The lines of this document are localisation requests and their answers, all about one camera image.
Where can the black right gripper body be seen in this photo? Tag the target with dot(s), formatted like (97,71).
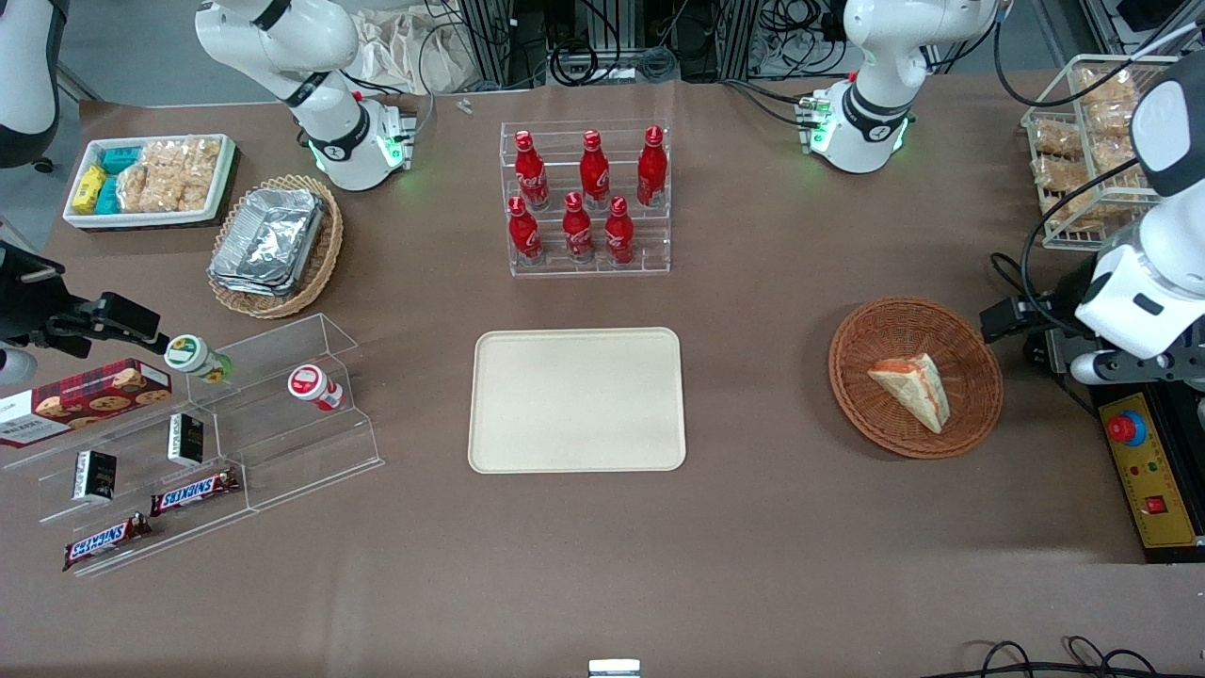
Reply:
(28,306)

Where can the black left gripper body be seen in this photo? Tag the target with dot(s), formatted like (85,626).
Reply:
(1061,303)

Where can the triangle sandwich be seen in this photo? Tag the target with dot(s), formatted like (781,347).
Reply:
(911,388)

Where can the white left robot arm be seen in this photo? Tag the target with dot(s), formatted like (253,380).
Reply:
(1156,278)

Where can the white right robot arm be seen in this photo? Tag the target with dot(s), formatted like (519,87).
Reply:
(282,42)

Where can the round brown wicker basket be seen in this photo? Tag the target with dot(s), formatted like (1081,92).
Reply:
(875,414)

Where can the oval light wicker basket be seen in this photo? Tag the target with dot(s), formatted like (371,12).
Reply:
(320,259)

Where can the beige rectangular plastic tray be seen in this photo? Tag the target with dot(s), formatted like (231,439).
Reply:
(576,400)

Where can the red chocolate chip cookie box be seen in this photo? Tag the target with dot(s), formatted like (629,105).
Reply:
(85,403)

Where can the green lid white cup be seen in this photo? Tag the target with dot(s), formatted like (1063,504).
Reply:
(193,356)

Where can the white rectangular snack bin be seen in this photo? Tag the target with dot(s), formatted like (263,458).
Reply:
(141,218)

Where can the teal snack packet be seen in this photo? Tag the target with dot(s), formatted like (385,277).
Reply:
(108,196)
(120,159)

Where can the aluminium foil container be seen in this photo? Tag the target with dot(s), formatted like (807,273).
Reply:
(247,285)
(271,231)

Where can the yellow snack packet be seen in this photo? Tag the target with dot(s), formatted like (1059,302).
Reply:
(88,190)

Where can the clear bag rice crackers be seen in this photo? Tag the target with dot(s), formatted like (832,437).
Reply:
(193,165)
(143,188)

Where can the small black white box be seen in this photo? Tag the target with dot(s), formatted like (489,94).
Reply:
(185,440)
(95,476)

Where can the bagged fried bread snack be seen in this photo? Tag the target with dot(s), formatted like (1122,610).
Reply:
(1106,89)
(1059,179)
(1111,127)
(1058,138)

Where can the snickers chocolate bar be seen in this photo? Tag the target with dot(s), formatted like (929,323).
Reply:
(105,542)
(193,492)

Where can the yellow emergency stop control box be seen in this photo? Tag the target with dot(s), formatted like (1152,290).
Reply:
(1153,480)

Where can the red lid white cup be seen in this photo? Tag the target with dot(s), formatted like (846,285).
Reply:
(311,384)

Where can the clear acrylic stepped shelf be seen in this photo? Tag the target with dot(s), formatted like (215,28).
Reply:
(141,537)
(311,452)

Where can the red cola bottle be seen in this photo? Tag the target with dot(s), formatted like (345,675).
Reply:
(523,234)
(594,174)
(531,174)
(651,169)
(578,230)
(618,234)

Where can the beige paper bags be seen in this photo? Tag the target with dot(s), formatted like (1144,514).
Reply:
(405,47)

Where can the clear acrylic bottle rack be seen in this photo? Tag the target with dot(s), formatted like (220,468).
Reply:
(555,268)

